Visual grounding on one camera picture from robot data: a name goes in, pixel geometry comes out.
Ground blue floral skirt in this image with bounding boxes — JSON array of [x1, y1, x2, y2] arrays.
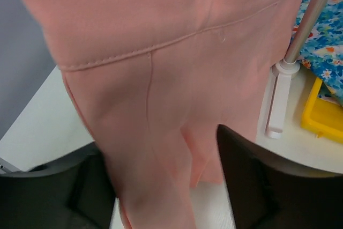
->
[[297, 0, 342, 105]]

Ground pink skirt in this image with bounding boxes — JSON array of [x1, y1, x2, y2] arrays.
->
[[23, 0, 302, 228]]

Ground yellow plastic bin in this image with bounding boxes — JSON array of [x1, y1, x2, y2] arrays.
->
[[301, 78, 342, 144]]

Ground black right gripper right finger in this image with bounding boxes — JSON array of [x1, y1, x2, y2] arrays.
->
[[217, 125, 342, 228]]

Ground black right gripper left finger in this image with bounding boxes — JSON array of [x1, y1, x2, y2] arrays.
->
[[1, 148, 116, 228]]

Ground silver clothes rack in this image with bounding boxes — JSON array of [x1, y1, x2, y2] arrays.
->
[[265, 0, 327, 139]]

